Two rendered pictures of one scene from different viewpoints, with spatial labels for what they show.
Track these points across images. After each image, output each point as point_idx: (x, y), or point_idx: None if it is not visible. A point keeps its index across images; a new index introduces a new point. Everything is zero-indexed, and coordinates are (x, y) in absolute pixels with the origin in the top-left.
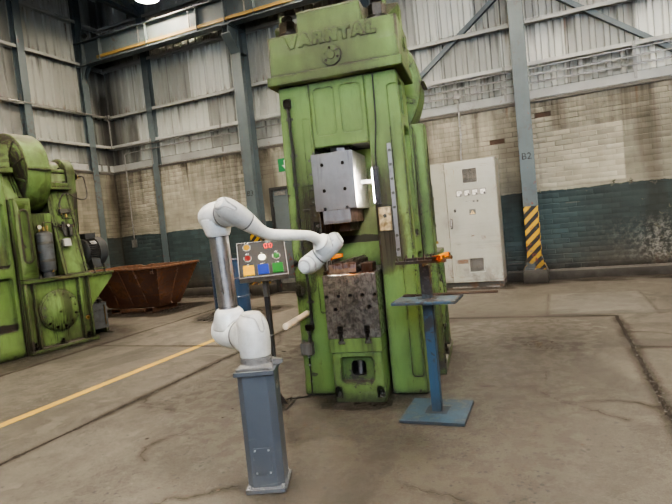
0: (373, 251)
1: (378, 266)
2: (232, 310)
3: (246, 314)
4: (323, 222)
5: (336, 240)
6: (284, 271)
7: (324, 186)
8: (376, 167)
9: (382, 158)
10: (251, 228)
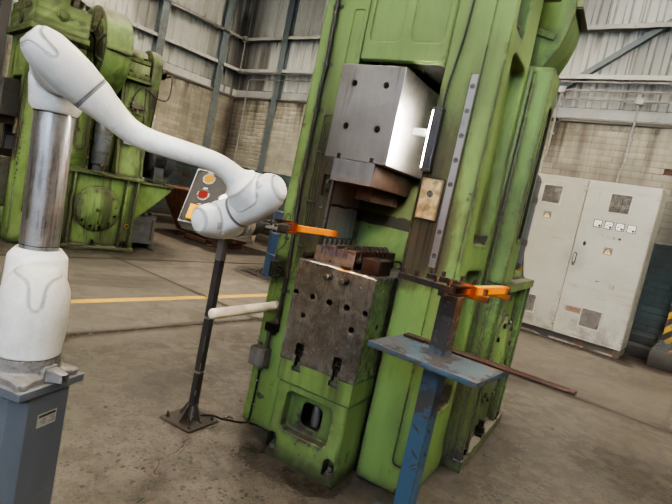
0: None
1: None
2: (32, 254)
3: (21, 268)
4: None
5: (266, 189)
6: None
7: (348, 118)
8: (441, 109)
9: (457, 98)
10: (90, 108)
